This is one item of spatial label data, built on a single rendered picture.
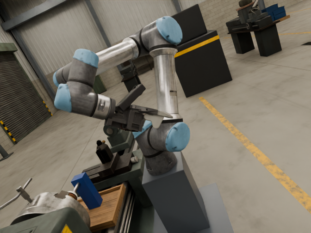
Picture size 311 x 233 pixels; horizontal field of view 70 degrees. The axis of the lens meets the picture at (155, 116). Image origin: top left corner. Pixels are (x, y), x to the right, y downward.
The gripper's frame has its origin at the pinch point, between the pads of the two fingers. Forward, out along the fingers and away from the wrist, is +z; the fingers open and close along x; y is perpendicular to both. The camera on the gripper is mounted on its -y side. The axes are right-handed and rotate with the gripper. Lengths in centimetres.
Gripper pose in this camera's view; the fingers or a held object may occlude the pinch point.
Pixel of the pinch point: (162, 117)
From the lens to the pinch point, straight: 79.6
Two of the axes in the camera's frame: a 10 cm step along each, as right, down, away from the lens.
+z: 8.6, 2.3, 4.5
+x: 4.8, -0.8, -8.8
